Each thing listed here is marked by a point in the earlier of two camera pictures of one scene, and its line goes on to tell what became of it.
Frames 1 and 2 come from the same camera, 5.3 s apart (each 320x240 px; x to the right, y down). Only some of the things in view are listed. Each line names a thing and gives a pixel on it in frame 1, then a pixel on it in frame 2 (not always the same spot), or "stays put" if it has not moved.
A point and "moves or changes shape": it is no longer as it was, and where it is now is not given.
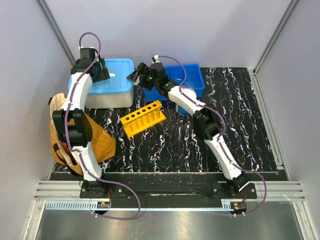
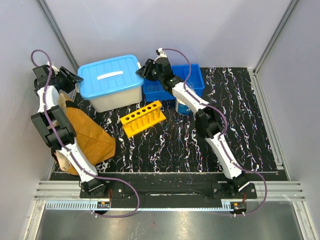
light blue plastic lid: x=121 y=73 moves or changes shape
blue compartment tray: x=194 y=78 stays put
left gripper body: x=101 y=71 -> x=65 y=84
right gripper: x=142 y=70 -> x=150 y=65
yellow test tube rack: x=143 y=119 stays put
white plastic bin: x=110 y=100 moves or changes shape
